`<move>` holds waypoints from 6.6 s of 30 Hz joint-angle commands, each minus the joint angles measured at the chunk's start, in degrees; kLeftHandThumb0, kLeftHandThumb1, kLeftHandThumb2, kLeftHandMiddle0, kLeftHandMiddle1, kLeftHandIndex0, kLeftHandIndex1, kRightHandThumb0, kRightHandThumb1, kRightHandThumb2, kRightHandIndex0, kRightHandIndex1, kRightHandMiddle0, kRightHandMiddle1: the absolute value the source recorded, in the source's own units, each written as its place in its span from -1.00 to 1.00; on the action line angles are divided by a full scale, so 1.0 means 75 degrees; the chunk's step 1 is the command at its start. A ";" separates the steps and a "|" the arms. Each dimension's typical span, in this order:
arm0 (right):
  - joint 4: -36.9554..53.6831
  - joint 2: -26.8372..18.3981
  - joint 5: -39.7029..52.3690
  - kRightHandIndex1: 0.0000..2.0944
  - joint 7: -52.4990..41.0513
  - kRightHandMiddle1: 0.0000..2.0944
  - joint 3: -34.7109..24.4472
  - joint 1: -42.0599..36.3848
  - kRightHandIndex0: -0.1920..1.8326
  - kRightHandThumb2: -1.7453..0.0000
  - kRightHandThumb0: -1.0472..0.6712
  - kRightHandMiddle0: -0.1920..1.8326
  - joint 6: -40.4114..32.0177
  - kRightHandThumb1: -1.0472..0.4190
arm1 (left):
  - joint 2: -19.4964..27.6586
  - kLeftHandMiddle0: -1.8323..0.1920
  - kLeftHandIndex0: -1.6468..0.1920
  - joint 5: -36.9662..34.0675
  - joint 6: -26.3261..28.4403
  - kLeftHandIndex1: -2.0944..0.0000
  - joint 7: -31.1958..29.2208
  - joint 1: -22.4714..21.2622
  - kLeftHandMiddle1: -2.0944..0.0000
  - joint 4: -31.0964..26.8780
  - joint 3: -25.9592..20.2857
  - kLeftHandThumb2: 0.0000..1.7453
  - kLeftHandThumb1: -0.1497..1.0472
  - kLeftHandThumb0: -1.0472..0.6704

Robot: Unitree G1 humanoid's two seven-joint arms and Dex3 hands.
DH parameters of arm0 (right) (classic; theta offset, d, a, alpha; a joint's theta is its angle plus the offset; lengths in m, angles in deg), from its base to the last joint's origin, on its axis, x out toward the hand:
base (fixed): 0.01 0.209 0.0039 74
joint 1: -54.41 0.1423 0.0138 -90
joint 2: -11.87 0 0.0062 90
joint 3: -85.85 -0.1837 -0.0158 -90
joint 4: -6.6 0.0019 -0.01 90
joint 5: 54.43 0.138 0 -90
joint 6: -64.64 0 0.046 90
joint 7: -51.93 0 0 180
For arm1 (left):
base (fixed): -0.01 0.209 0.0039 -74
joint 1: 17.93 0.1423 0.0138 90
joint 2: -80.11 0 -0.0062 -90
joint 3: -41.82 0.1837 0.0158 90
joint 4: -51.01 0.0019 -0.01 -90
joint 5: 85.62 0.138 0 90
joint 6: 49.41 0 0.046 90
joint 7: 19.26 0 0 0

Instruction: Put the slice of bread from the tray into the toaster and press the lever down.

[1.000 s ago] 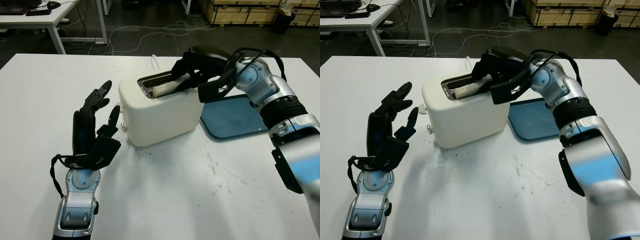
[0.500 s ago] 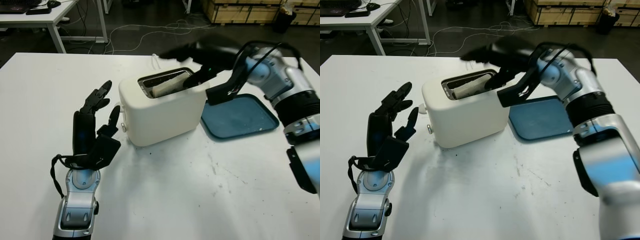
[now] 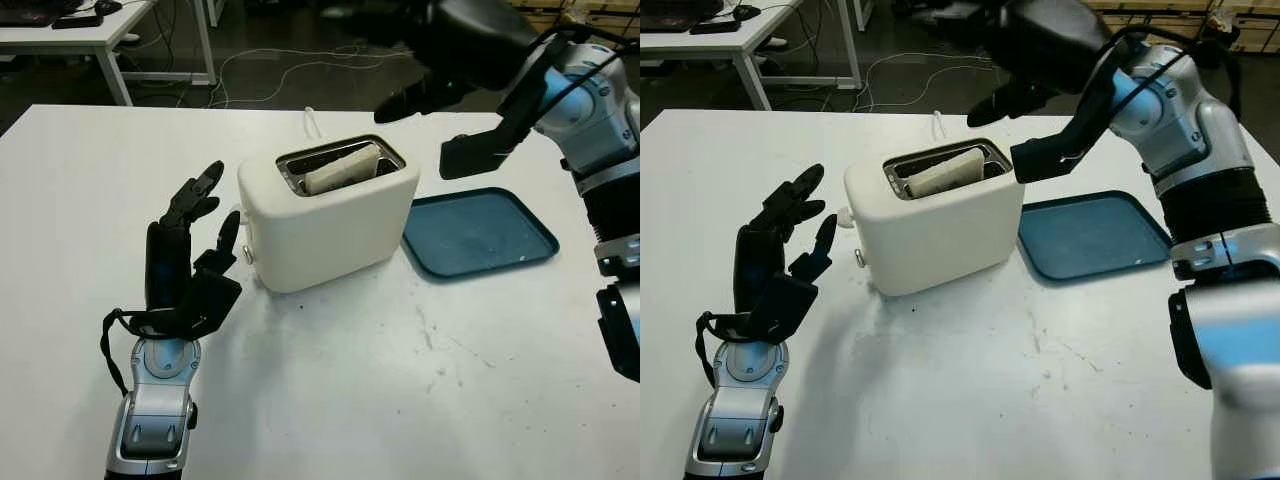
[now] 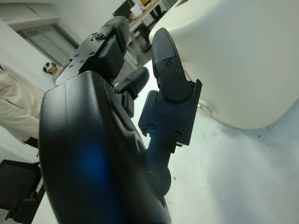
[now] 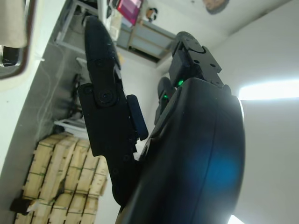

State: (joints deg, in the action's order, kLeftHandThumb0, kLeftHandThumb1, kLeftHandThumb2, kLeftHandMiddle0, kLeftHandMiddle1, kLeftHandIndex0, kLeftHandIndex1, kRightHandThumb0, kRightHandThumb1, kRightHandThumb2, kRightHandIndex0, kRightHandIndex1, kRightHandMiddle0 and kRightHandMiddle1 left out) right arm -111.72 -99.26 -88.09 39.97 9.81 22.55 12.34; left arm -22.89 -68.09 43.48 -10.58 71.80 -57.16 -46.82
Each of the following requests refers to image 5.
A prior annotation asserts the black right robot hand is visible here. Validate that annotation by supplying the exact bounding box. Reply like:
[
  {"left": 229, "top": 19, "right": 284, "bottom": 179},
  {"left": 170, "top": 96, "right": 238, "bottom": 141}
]
[{"left": 78, "top": 16, "right": 246, "bottom": 224}]

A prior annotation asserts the cream white two-slot toaster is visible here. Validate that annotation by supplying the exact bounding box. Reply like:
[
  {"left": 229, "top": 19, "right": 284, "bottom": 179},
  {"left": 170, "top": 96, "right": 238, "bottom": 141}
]
[{"left": 0, "top": 0, "right": 41, "bottom": 81}]

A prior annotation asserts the grey metal table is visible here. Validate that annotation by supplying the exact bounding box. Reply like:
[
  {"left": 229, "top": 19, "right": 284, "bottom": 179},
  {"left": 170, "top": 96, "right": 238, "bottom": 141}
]
[{"left": 116, "top": 18, "right": 176, "bottom": 64}]

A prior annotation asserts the black trash bin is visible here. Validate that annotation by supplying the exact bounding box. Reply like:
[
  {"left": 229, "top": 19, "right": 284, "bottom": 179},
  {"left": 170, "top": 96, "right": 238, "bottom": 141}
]
[{"left": 10, "top": 196, "right": 33, "bottom": 216}]

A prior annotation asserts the wooden crate stack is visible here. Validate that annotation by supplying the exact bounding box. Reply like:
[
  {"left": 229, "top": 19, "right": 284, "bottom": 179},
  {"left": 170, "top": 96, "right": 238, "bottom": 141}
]
[{"left": 13, "top": 133, "right": 108, "bottom": 224}]

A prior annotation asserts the slice of white bread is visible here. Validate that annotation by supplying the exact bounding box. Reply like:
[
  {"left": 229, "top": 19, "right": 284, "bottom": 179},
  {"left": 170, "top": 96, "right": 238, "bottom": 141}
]
[{"left": 0, "top": 0, "right": 28, "bottom": 49}]

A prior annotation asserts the white desk frame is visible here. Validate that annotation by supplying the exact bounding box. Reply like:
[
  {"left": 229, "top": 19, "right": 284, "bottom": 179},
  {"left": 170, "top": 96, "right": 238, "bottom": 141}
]
[{"left": 54, "top": 118, "right": 87, "bottom": 139}]

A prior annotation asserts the pink red box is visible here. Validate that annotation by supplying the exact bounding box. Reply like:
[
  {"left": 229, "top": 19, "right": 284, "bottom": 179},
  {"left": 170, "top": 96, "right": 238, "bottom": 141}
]
[{"left": 116, "top": 0, "right": 143, "bottom": 26}]

